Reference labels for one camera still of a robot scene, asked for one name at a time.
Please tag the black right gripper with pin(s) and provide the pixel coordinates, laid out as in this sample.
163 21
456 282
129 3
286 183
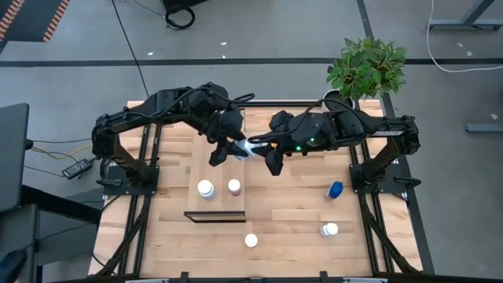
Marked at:
288 142

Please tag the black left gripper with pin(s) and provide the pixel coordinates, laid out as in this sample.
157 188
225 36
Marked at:
220 127

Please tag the white medicine bottle white cap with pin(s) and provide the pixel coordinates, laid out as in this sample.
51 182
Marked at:
248 149
331 228
205 188

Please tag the pink bottle white cap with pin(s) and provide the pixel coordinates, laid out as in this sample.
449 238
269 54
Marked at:
234 185

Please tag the clear bottle blue cap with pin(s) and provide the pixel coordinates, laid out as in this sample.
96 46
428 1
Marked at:
336 190

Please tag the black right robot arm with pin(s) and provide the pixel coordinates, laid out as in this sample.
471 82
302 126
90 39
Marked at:
361 126

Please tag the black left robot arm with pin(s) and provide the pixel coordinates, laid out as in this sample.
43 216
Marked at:
149 110

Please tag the green plant white pot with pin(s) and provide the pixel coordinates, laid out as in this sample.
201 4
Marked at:
365 67

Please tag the black equipment base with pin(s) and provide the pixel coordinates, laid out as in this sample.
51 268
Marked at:
181 3

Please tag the black power adapter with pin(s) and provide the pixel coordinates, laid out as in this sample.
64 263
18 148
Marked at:
76 169

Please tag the white label strip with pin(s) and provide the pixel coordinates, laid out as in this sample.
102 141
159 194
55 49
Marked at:
365 280
147 281

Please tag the black monitor panel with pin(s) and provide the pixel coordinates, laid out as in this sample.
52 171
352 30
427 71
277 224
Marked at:
13 157

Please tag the grey floor bar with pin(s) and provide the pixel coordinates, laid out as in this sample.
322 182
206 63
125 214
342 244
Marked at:
485 127

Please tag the dark grey desk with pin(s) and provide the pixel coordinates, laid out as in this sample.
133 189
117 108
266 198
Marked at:
19 232

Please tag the dark mat orange striped edges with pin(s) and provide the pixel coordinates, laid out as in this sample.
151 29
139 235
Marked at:
35 19

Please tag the dark blue chair part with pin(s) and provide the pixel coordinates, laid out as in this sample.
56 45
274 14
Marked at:
9 269

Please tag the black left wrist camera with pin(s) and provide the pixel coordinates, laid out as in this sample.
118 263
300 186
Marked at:
232 120

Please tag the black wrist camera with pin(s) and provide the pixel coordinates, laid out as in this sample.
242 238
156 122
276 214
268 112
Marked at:
281 120
232 120

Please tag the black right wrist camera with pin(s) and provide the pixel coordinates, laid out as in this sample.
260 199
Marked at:
281 120

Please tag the black aluminium table frame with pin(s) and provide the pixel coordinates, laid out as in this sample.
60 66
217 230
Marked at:
267 104

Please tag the wooden shelf black frame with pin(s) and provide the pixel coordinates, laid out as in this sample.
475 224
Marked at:
220 204

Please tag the black frame clamp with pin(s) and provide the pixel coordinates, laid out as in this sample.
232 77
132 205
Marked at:
184 277
324 277

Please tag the grey desk leg frame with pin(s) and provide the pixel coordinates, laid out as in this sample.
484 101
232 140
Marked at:
452 26

